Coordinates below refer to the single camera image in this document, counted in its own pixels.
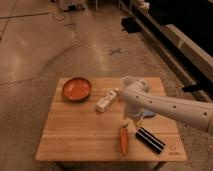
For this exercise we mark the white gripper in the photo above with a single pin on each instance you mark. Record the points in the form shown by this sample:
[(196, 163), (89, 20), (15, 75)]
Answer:
[(134, 114)]

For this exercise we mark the orange pepper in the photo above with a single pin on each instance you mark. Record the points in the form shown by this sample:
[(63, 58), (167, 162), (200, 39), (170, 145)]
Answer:
[(123, 140)]

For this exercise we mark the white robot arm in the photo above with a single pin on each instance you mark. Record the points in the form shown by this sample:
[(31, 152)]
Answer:
[(136, 97)]

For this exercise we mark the blue sponge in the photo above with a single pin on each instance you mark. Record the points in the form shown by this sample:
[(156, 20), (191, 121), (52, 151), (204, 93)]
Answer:
[(148, 114)]

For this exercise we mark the white bottle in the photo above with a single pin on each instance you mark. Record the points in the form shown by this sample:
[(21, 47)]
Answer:
[(105, 102)]

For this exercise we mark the wooden folding table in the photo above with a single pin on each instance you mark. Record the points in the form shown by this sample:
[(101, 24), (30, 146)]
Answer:
[(77, 132)]

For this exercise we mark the orange bowl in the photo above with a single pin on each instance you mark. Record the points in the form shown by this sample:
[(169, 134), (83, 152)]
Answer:
[(76, 89)]

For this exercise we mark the black box on floor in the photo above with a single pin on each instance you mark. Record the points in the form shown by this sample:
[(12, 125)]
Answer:
[(130, 25)]

